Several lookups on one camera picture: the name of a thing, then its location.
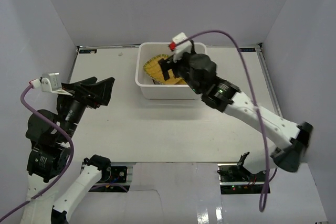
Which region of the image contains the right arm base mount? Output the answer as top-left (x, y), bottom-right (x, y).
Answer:
top-left (217, 152), bottom-right (266, 195)

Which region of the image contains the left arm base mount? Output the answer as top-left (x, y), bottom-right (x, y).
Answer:
top-left (89, 166), bottom-right (130, 193)

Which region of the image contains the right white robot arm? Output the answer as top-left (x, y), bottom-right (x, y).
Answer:
top-left (159, 52), bottom-right (313, 182)

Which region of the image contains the white plastic bin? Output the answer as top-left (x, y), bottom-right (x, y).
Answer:
top-left (135, 42), bottom-right (198, 100)

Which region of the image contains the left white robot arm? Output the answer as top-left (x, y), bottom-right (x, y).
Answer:
top-left (20, 73), bottom-right (115, 223)

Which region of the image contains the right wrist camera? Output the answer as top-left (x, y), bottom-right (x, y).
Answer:
top-left (169, 33), bottom-right (192, 62)

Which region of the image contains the rectangular bamboo tray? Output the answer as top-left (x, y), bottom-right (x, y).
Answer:
top-left (143, 54), bottom-right (187, 85)

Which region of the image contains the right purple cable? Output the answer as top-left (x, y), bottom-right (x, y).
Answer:
top-left (174, 29), bottom-right (278, 213)

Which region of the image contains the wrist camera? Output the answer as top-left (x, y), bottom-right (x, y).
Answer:
top-left (29, 72), bottom-right (72, 96)
top-left (169, 33), bottom-right (192, 62)

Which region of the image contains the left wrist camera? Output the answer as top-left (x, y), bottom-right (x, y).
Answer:
top-left (29, 72), bottom-right (72, 96)

